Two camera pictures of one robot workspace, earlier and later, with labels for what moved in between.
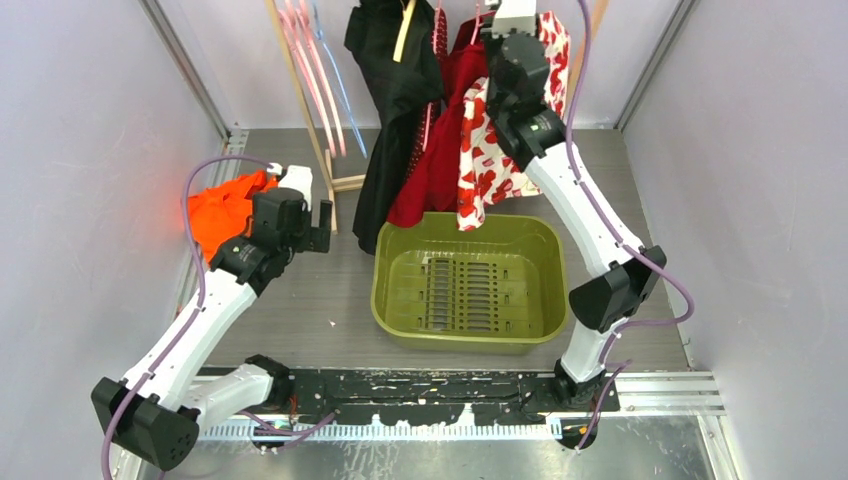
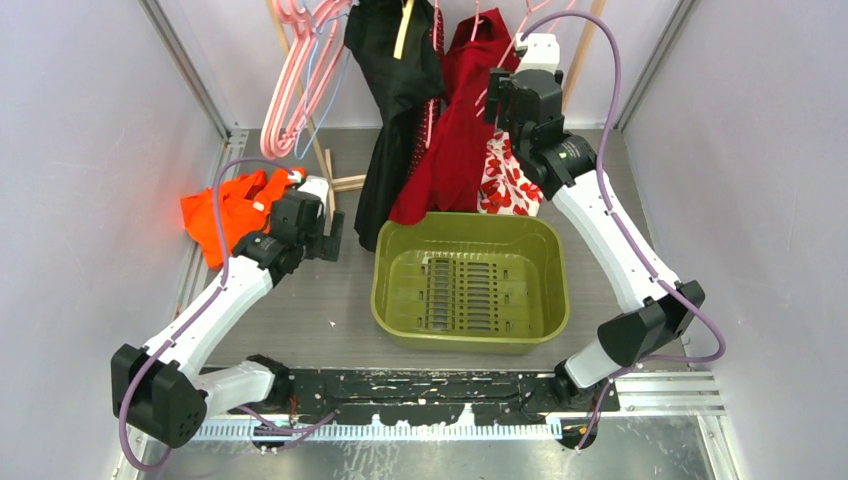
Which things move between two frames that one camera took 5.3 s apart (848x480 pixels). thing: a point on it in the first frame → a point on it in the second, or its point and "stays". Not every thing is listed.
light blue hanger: x=338 y=82 → x=319 y=26
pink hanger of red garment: x=476 y=24 stays
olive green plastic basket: x=501 y=289 stays
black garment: x=402 y=89 stays
